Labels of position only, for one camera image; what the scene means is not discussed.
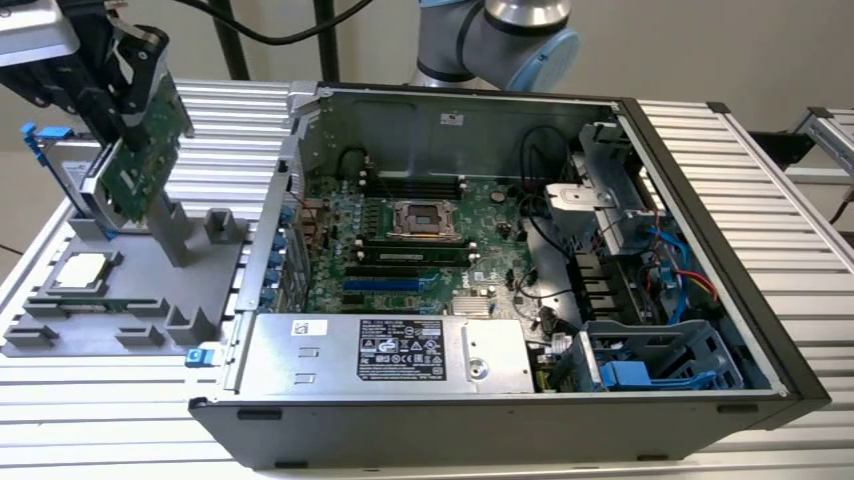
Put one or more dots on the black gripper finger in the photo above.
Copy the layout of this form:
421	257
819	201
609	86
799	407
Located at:
113	125
142	75

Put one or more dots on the green graphics card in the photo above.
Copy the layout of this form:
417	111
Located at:
133	190

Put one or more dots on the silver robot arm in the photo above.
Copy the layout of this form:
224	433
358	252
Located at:
453	50

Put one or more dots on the hard disk in blue carrier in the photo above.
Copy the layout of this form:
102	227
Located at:
53	132

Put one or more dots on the black stand pole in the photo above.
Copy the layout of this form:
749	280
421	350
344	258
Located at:
326	55
233	55

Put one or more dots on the silver CPU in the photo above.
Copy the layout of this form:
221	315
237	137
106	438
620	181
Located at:
80	270

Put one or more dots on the grey parts rack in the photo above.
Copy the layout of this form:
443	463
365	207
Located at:
136	285

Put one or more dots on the blue case latch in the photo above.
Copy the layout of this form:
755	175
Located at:
194	356

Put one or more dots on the black expansion slot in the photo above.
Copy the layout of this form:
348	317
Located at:
380	271

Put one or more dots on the CPU socket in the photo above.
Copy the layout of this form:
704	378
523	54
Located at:
423	217

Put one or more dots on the blue expansion slot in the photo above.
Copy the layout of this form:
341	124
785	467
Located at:
380	286

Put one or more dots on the silver power supply unit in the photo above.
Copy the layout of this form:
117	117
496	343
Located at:
333	360

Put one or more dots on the round coin battery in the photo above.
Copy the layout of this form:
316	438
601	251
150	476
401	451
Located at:
497	195

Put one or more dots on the green motherboard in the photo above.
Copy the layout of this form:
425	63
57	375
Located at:
487	235

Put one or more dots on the small silver heat sink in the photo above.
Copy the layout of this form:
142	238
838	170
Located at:
472	306

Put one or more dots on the metal drive cage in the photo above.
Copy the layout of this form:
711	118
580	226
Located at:
613	165

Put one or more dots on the open grey PC case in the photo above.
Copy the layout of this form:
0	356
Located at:
467	435

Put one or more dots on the black table corner cap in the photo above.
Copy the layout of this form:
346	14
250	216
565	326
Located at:
717	107

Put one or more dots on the grey plastic disk bay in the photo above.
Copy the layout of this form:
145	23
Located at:
640	340

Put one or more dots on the blue disk carrier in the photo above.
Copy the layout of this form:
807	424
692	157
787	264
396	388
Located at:
623	375

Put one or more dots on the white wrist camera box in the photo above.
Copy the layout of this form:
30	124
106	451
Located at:
33	35

